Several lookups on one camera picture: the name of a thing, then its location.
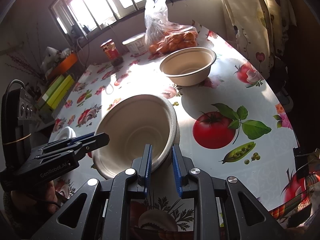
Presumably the small white paper plate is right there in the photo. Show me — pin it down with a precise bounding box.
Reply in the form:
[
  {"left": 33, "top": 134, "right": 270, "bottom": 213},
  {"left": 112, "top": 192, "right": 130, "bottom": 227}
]
[{"left": 54, "top": 126, "right": 76, "bottom": 141}]

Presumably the beige paper bowl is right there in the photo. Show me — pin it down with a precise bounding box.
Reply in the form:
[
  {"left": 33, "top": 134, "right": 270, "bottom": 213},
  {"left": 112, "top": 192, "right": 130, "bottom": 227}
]
[
  {"left": 92, "top": 94, "right": 179, "bottom": 179},
  {"left": 159, "top": 47, "right": 216, "bottom": 87}
]

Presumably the yellow green box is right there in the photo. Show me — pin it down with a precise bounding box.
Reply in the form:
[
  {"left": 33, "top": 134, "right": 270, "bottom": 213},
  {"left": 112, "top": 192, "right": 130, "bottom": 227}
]
[{"left": 40, "top": 75, "right": 74, "bottom": 112}]

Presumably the orange container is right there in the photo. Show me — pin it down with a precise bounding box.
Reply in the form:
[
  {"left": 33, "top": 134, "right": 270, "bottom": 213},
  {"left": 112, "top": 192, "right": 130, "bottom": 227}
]
[{"left": 47, "top": 53, "right": 78, "bottom": 81}]

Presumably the chili sauce glass jar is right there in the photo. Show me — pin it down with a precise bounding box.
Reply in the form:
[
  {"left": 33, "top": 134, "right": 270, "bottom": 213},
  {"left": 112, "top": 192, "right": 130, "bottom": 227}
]
[{"left": 100, "top": 39, "right": 123, "bottom": 67}]

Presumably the white plastic tub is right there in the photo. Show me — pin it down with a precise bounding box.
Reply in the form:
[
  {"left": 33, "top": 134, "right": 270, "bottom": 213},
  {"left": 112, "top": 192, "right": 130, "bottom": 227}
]
[{"left": 122, "top": 33, "right": 148, "bottom": 57}]

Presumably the plastic bag of oranges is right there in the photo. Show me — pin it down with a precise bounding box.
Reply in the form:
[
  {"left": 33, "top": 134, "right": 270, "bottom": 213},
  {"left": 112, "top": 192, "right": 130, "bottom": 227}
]
[{"left": 144, "top": 0, "right": 198, "bottom": 54}]

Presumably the green white box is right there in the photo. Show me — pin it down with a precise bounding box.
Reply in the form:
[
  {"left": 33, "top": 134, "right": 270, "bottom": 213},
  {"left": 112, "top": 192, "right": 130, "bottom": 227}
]
[{"left": 37, "top": 75, "right": 65, "bottom": 108}]

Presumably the left hand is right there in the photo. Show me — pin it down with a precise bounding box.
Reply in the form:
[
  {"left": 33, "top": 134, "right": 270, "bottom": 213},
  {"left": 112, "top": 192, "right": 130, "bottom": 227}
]
[{"left": 7, "top": 181, "right": 58, "bottom": 214}]

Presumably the cream patterned curtain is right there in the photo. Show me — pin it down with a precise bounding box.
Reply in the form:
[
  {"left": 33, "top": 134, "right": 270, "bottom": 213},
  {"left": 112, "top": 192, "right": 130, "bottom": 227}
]
[{"left": 223, "top": 0, "right": 296, "bottom": 79}]

